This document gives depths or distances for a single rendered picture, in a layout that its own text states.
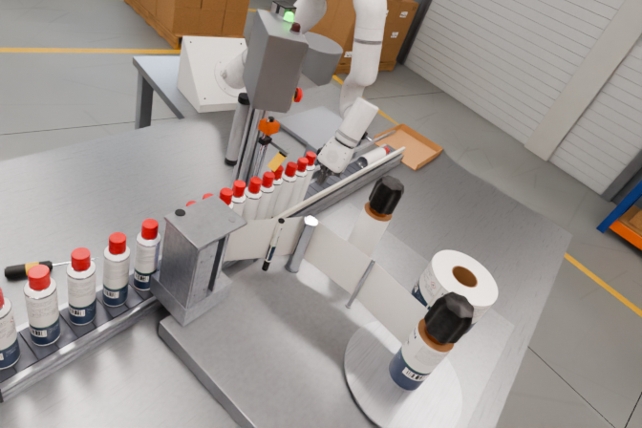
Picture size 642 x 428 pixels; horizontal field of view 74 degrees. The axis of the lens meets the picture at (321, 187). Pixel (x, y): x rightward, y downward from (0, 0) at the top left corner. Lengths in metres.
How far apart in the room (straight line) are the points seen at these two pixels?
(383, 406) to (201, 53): 1.54
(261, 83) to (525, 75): 4.75
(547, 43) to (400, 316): 4.67
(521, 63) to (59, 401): 5.29
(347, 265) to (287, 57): 0.55
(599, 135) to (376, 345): 4.49
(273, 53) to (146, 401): 0.80
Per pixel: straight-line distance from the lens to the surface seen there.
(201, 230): 0.92
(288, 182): 1.29
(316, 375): 1.09
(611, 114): 5.34
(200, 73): 1.96
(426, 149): 2.30
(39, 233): 1.35
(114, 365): 1.10
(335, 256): 1.17
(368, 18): 1.37
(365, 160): 1.78
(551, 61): 5.50
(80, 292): 1.00
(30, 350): 1.08
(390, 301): 1.14
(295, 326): 1.14
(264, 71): 1.04
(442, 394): 1.20
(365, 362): 1.14
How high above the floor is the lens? 1.79
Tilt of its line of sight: 35 degrees down
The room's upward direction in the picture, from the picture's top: 21 degrees clockwise
